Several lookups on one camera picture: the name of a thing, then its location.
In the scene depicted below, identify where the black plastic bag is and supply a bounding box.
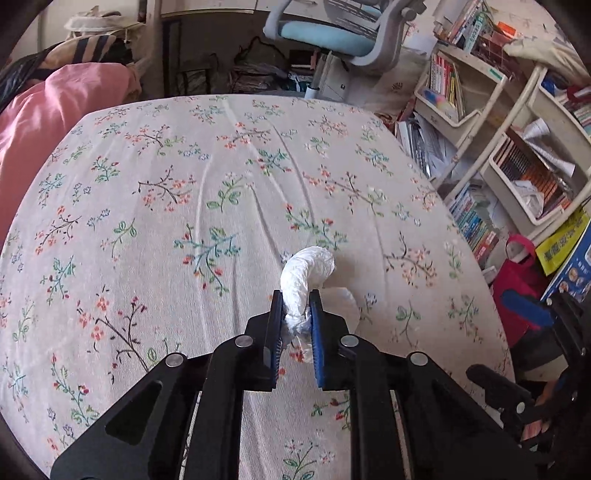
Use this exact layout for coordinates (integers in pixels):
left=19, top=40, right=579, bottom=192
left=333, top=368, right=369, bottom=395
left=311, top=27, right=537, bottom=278
left=0, top=49, right=49, bottom=112

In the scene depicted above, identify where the striped beige bag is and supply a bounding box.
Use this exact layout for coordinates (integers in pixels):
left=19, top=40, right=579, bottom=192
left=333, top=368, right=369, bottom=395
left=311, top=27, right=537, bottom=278
left=33, top=5, right=152, bottom=80

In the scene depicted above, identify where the white rolling book cart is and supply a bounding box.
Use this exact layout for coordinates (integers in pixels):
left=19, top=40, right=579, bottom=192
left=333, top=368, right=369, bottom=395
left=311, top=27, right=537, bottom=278
left=413, top=0, right=591, bottom=269

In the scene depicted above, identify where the blue grey desk chair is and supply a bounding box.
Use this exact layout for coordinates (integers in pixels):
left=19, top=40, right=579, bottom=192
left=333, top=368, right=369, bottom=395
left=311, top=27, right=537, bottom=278
left=263, top=0, right=427, bottom=75

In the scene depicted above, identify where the white tissue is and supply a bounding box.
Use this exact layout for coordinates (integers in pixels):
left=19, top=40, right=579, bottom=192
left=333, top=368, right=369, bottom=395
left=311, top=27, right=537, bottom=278
left=280, top=246, right=360, bottom=343

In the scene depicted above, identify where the pink blanket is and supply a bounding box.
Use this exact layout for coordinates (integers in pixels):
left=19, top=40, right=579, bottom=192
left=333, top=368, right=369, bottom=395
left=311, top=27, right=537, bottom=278
left=1, top=63, right=141, bottom=238

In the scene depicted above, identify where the floral bed sheet mattress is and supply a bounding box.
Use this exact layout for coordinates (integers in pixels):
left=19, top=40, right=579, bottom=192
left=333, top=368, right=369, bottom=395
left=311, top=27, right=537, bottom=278
left=1, top=95, right=514, bottom=473

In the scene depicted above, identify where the red tote bag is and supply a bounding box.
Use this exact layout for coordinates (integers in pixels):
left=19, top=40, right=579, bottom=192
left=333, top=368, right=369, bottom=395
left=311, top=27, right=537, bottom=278
left=491, top=234, right=549, bottom=348

